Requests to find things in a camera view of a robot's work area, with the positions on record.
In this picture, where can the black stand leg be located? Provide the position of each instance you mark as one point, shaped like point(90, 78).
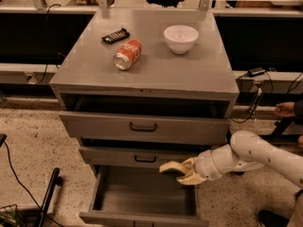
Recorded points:
point(55, 180)

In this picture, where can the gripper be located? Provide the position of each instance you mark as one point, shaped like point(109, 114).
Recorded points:
point(204, 165)

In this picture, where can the person hand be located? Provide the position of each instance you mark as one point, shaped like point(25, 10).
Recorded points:
point(285, 109)

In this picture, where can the red soda can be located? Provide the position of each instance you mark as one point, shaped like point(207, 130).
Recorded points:
point(127, 54)

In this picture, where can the grey metal drawer cabinet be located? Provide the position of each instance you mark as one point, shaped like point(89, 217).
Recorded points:
point(202, 73)

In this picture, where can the grey open bottom drawer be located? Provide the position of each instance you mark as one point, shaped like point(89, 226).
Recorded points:
point(142, 197)

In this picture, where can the black table frame leg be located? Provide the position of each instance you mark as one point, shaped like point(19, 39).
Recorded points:
point(278, 135)

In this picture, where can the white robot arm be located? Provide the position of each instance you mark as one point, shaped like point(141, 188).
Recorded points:
point(246, 151)

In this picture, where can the yellow green sponge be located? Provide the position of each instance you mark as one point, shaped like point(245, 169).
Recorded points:
point(173, 169)

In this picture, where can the grey top drawer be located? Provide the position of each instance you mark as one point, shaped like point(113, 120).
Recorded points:
point(147, 119)

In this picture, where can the grey middle drawer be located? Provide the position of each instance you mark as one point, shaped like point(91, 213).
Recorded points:
point(98, 152)

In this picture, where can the black shoe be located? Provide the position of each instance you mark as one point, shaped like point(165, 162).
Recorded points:
point(267, 218)

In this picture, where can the white bowl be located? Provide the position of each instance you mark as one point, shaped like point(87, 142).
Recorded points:
point(180, 39)

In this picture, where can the black snack bar wrapper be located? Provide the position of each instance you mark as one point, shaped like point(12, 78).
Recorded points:
point(116, 36)

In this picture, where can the black power adapter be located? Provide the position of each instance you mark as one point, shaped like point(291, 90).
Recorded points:
point(256, 72)

